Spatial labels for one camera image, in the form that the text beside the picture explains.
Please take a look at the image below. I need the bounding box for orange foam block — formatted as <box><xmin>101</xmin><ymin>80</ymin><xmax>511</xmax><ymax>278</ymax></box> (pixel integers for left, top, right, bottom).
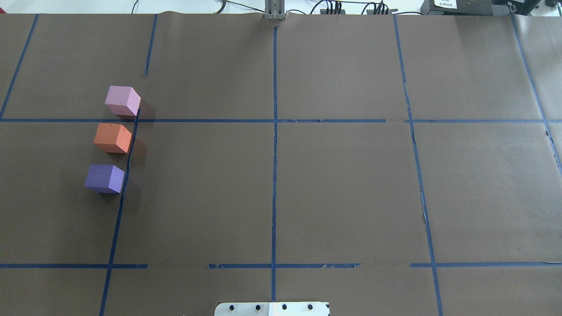
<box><xmin>93</xmin><ymin>123</ymin><xmax>132</xmax><ymax>154</ymax></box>

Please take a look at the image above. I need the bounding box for light pink foam block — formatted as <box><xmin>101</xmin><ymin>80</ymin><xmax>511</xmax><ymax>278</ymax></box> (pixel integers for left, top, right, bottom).
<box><xmin>104</xmin><ymin>86</ymin><xmax>142</xmax><ymax>116</ymax></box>

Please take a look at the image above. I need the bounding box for dark purple foam block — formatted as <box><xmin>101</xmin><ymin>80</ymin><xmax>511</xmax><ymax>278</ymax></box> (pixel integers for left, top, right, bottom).
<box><xmin>84</xmin><ymin>164</ymin><xmax>125</xmax><ymax>194</ymax></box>

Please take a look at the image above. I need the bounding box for black computer box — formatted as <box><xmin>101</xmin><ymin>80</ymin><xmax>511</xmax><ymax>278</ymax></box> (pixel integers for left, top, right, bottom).
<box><xmin>420</xmin><ymin>0</ymin><xmax>511</xmax><ymax>16</ymax></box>

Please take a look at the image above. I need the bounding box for aluminium frame post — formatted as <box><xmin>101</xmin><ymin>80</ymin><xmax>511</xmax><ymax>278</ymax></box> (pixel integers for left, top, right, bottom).
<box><xmin>264</xmin><ymin>0</ymin><xmax>286</xmax><ymax>20</ymax></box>

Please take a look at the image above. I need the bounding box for white pedestal column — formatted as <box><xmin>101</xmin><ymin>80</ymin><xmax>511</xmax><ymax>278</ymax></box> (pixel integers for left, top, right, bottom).
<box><xmin>214</xmin><ymin>302</ymin><xmax>331</xmax><ymax>316</ymax></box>

